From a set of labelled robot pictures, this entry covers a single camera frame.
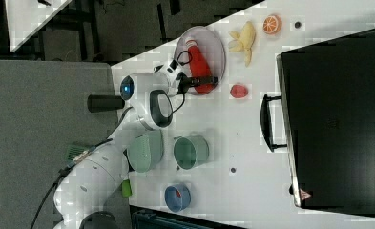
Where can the blue bowl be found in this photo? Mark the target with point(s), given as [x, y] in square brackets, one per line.
[174, 203]

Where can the grey round plate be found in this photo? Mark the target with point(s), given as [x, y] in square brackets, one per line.
[209, 45]

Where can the green perforated colander basket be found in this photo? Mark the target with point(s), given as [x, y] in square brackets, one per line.
[146, 151]

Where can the peeled toy banana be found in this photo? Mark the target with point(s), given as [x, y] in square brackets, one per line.
[243, 41]

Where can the red strawberry toy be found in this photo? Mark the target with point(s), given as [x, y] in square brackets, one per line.
[238, 91]

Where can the orange slice toy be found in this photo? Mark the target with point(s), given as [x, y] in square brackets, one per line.
[272, 24]

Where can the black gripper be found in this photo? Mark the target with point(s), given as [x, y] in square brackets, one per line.
[185, 83]

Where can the green spatula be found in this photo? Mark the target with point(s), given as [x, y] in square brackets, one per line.
[74, 150]

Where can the green marker block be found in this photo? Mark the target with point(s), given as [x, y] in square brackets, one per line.
[126, 188]

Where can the green mug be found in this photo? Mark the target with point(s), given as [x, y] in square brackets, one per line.
[190, 151]

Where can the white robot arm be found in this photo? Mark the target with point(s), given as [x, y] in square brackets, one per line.
[87, 182]

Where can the black cylinder post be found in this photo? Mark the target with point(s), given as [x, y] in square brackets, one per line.
[102, 103]

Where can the black toaster oven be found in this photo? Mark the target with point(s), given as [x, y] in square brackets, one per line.
[328, 107]

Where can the red ketchup bottle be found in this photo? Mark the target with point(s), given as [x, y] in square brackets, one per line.
[198, 65]

